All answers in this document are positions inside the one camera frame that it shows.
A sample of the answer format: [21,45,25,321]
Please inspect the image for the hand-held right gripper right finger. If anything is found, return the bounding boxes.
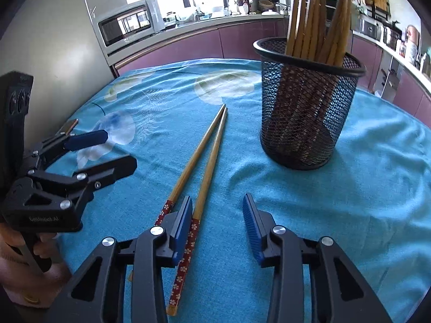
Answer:
[242,192,393,323]

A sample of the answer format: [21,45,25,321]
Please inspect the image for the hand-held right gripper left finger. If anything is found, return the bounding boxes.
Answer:
[44,195,194,323]

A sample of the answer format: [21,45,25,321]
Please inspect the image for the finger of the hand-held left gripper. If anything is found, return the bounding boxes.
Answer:
[27,155,138,215]
[23,129,109,173]

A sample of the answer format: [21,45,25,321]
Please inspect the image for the wooden chopstick red floral end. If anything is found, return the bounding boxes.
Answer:
[166,107,230,317]
[127,104,227,282]

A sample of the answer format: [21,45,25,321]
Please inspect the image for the black mesh utensil holder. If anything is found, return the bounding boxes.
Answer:
[252,36,367,171]

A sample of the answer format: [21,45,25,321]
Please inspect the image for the bunch of wooden chopsticks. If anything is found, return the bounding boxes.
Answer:
[273,0,353,155]

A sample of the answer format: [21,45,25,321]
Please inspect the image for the person's left forearm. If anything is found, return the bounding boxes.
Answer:
[0,259,73,310]

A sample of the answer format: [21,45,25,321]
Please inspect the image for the person's left hand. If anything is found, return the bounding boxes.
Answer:
[0,224,64,275]

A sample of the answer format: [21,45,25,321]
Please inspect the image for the brown glossy bar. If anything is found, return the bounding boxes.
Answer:
[62,118,79,136]

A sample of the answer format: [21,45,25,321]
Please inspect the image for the blue printed tablecloth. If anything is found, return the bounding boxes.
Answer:
[44,57,431,323]

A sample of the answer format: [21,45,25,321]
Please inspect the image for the silver microwave oven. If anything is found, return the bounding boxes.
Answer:
[98,0,165,48]

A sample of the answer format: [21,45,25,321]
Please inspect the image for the purple kitchen base cabinets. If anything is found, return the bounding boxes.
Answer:
[111,18,431,118]

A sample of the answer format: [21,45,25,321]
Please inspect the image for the white kitchen countertop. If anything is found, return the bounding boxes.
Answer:
[162,12,431,81]

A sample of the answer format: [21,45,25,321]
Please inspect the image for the silver metal box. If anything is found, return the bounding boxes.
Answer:
[357,17,383,39]

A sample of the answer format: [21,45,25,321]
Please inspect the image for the stainless steel pot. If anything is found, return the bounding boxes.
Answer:
[383,25,399,49]

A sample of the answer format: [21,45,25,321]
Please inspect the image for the pink container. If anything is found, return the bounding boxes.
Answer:
[406,24,421,63]

